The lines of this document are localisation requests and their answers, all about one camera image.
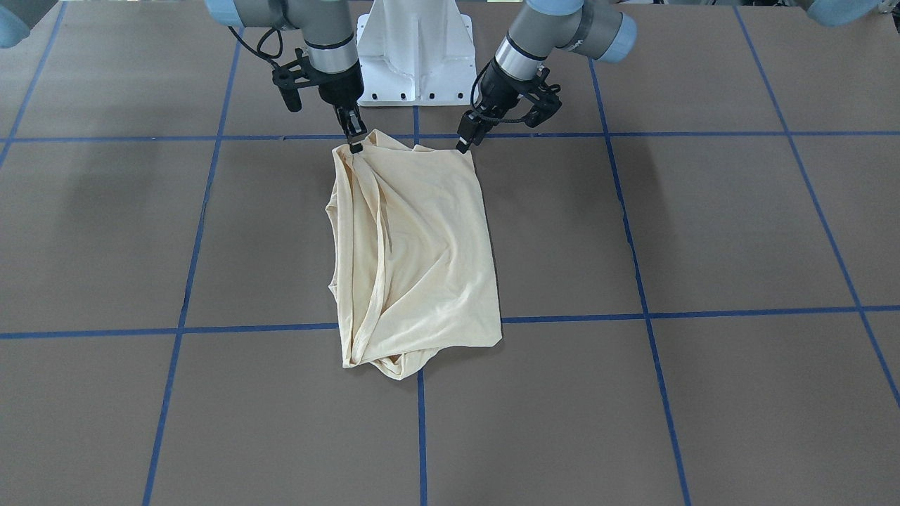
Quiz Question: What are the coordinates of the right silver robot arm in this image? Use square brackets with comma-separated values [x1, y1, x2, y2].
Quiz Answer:
[2, 1, 368, 153]

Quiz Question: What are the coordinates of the cream long-sleeve printed shirt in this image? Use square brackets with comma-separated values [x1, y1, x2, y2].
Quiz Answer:
[326, 129, 502, 380]

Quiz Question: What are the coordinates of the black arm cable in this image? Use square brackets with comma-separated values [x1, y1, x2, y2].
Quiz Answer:
[225, 25, 285, 71]
[470, 60, 556, 127]

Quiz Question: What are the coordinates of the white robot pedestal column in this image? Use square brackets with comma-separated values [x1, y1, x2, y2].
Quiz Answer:
[356, 1, 477, 107]

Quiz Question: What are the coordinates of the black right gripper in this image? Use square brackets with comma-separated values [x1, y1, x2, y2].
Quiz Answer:
[317, 67, 368, 154]

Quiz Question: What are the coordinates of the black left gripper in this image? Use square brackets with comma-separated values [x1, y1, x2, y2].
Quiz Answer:
[456, 60, 528, 154]

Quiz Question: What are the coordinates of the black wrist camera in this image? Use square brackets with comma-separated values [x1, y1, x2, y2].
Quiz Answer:
[272, 48, 325, 112]
[517, 66, 562, 128]

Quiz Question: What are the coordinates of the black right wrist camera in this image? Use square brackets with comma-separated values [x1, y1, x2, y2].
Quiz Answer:
[272, 48, 325, 112]

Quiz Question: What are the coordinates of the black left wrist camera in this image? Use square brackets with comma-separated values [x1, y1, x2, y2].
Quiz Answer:
[517, 66, 562, 128]

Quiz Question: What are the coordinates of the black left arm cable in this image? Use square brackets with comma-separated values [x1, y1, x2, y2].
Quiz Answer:
[470, 60, 556, 127]

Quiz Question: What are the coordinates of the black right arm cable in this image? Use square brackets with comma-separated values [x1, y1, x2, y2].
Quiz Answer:
[225, 25, 285, 71]

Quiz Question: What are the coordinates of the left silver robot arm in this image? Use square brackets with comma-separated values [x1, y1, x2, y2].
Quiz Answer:
[456, 1, 638, 154]

